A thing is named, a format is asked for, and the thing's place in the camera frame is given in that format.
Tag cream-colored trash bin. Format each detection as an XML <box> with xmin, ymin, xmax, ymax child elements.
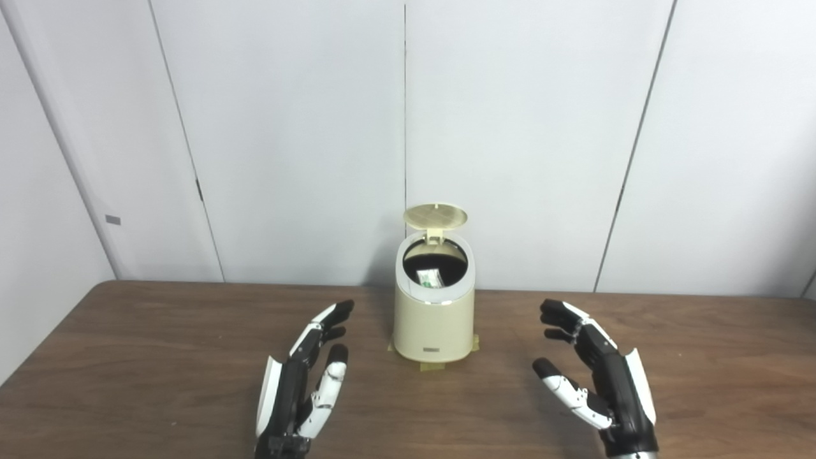
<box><xmin>393</xmin><ymin>231</ymin><xmax>476</xmax><ymax>363</ymax></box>

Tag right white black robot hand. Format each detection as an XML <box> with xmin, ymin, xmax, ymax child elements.
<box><xmin>532</xmin><ymin>299</ymin><xmax>659</xmax><ymax>456</ymax></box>

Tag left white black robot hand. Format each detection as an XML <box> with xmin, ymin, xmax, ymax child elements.
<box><xmin>255</xmin><ymin>300</ymin><xmax>354</xmax><ymax>459</ymax></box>

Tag cream round bin lid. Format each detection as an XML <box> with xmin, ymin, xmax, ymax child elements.
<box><xmin>404</xmin><ymin>203</ymin><xmax>468</xmax><ymax>243</ymax></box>

